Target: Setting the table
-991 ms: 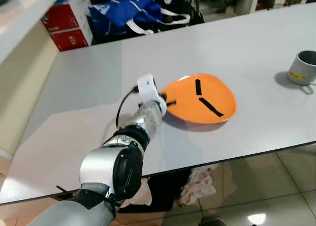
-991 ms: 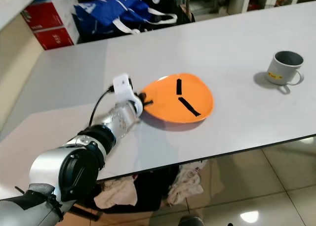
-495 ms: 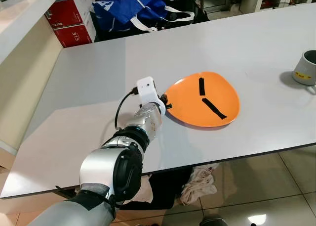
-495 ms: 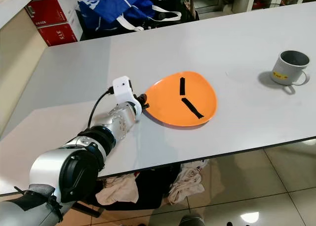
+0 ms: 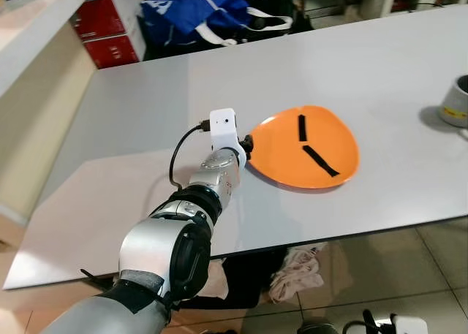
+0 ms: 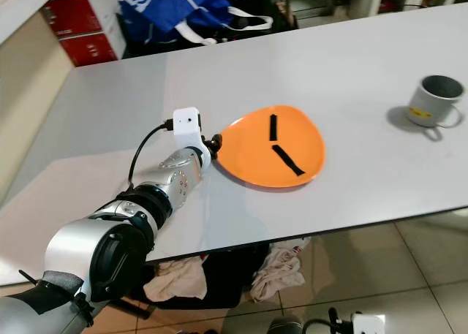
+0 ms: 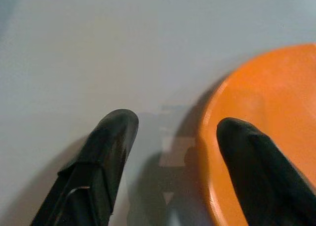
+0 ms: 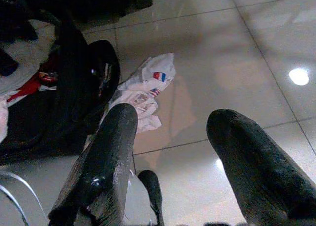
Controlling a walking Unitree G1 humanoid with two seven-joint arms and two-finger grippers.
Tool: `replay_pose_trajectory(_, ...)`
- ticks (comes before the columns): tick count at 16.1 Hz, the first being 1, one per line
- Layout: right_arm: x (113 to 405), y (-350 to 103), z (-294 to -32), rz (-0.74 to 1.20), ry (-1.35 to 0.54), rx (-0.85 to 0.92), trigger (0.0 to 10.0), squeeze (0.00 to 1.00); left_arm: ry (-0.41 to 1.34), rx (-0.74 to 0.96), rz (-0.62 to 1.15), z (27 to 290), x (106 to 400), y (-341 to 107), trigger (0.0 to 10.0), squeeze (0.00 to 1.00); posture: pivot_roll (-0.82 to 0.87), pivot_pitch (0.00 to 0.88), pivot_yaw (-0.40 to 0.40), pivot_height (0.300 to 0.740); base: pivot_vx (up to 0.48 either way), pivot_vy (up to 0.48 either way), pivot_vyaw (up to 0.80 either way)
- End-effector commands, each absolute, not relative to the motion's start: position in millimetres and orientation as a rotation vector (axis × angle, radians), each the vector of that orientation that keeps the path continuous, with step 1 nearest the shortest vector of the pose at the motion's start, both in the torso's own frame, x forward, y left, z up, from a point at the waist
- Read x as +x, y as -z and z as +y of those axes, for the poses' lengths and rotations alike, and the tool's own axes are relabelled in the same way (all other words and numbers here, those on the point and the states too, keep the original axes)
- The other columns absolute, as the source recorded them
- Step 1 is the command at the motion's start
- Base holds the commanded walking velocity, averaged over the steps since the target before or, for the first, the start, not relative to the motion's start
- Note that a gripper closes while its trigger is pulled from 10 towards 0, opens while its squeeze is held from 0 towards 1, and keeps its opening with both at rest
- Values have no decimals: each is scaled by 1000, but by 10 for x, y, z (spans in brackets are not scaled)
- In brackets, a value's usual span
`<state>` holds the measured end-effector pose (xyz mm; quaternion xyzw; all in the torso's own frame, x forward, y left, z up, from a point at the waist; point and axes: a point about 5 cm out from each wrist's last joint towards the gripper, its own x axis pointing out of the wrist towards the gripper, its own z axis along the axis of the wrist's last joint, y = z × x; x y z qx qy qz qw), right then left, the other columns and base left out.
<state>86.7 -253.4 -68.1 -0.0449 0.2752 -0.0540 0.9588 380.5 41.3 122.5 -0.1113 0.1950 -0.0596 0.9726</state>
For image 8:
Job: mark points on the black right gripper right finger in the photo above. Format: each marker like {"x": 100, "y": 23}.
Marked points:
{"x": 254, "y": 174}

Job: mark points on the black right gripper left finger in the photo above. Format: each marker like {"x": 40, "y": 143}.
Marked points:
{"x": 103, "y": 166}

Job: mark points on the black bag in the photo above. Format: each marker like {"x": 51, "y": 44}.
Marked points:
{"x": 69, "y": 100}

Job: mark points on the white flag-printed cloth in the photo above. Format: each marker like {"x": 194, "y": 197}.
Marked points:
{"x": 148, "y": 82}

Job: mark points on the white red printed cloth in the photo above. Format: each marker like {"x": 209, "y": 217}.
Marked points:
{"x": 22, "y": 55}

